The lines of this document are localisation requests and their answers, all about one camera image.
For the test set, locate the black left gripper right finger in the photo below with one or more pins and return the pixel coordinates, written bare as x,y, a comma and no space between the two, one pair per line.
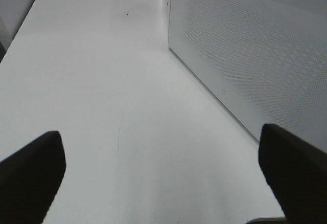
296,173

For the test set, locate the white microwave door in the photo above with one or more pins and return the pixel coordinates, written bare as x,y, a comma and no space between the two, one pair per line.
265,60

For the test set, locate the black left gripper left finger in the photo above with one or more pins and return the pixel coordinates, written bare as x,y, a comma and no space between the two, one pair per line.
31,178

